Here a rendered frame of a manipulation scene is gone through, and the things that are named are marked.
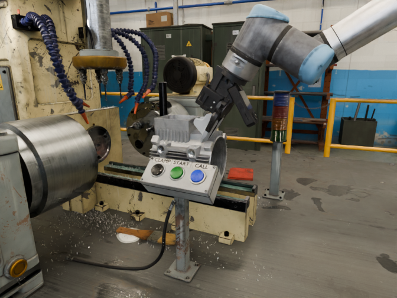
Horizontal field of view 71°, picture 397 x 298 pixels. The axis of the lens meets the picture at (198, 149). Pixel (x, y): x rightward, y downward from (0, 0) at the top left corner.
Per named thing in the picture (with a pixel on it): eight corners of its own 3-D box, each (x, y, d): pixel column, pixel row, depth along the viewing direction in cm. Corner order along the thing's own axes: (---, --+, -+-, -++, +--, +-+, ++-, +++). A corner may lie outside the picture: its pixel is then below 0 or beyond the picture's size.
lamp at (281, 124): (269, 129, 105) (270, 117, 103) (272, 127, 110) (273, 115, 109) (286, 130, 102) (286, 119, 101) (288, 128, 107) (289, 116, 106)
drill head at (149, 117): (114, 159, 122) (110, 102, 115) (163, 140, 158) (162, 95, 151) (163, 167, 112) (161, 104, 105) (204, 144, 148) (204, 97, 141)
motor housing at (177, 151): (149, 190, 88) (146, 131, 84) (177, 171, 105) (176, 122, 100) (207, 201, 81) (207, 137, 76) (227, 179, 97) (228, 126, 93)
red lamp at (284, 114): (270, 117, 103) (271, 106, 102) (273, 115, 109) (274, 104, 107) (286, 119, 101) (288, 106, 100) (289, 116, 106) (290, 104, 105)
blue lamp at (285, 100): (271, 106, 102) (272, 93, 101) (274, 104, 107) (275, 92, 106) (288, 106, 100) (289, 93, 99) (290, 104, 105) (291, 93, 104)
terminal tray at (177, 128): (154, 140, 88) (153, 117, 86) (171, 134, 98) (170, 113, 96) (188, 144, 84) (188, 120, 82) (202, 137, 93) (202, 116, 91)
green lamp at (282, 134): (269, 141, 106) (269, 129, 105) (272, 138, 111) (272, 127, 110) (285, 142, 103) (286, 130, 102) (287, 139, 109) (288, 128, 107)
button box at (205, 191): (147, 191, 67) (137, 180, 63) (159, 167, 70) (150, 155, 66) (213, 205, 60) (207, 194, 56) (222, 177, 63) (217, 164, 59)
